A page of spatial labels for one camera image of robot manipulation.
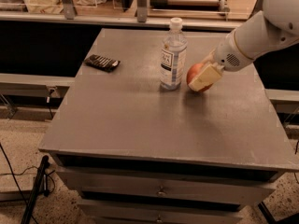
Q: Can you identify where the red apple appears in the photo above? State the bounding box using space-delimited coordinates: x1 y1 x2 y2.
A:
186 63 212 92

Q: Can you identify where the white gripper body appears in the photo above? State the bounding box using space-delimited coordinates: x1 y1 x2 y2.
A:
214 31 253 72

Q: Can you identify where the grey metal rail frame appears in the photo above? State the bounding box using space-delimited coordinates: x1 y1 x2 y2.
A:
0 0 261 31

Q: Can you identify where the clear plastic water bottle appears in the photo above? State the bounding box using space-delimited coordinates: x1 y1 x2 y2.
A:
160 18 188 91

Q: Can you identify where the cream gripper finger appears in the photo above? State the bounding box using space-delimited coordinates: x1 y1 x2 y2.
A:
188 63 223 91
202 52 215 63

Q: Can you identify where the grey drawer cabinet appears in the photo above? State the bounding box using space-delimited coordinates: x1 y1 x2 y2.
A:
40 29 298 216

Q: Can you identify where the black floor cable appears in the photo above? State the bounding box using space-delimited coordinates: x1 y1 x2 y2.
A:
0 142 40 224

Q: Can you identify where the dark snack bar packet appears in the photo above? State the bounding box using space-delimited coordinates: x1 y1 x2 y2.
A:
83 54 120 73

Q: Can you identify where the upper grey drawer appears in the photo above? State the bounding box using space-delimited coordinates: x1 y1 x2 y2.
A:
57 167 275 205

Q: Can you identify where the black tripod leg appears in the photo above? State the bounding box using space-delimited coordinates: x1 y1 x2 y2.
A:
21 155 50 224

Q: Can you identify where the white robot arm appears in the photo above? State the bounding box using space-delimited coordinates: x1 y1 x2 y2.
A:
187 0 299 91

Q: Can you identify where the grey drawer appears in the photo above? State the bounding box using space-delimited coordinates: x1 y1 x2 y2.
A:
57 167 275 205
78 199 242 224

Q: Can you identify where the lower grey drawer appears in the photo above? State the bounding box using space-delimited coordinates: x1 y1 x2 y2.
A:
78 199 242 224

